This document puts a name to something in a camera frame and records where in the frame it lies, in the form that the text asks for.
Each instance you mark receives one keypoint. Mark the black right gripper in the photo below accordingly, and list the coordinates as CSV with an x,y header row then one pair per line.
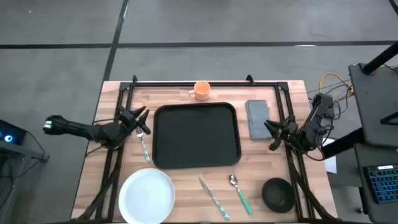
x,y
289,132

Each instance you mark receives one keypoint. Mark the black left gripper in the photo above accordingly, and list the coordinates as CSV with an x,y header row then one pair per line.
x,y
126,119

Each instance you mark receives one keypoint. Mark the grey napkin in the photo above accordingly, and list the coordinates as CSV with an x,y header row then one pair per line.
x,y
256,116

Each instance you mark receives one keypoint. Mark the black bowl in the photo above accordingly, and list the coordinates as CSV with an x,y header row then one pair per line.
x,y
278,195

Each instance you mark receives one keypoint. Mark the orange cup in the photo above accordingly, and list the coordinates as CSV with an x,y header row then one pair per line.
x,y
202,91

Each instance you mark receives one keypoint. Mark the white round plate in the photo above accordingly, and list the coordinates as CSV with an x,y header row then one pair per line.
x,y
146,197

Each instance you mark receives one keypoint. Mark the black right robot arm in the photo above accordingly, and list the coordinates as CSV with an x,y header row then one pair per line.
x,y
320,109

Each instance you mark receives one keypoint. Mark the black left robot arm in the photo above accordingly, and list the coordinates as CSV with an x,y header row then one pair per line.
x,y
74,129

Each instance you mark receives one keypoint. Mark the black plastic tray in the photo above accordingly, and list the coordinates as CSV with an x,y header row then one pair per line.
x,y
196,137

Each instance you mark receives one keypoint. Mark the white paper sheet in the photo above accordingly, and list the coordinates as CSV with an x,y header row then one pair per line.
x,y
332,163

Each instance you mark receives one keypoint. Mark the black support beam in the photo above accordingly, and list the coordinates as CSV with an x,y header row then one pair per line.
x,y
342,143

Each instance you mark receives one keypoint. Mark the black keyboard desk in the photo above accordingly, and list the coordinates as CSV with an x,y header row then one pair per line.
x,y
373,155

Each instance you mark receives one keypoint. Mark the black desk top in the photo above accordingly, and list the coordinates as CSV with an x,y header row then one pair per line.
x,y
373,102

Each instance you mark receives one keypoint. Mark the monitor with blue edge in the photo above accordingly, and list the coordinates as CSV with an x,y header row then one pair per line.
x,y
391,119

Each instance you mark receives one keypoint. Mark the backlit computer keyboard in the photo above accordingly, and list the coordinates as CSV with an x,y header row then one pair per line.
x,y
384,185

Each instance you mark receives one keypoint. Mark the grey metal stand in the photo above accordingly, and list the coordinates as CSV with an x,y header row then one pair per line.
x,y
18,149

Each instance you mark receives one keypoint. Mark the computer with blue light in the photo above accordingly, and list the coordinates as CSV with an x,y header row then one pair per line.
x,y
12,132

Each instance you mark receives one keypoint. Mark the black slanted pole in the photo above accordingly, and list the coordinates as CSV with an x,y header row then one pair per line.
x,y
381,58

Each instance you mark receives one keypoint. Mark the black frame clamp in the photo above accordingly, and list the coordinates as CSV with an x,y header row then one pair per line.
x,y
250,79
135,79

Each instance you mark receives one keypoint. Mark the black metal table frame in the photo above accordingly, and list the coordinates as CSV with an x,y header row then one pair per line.
x,y
171,84

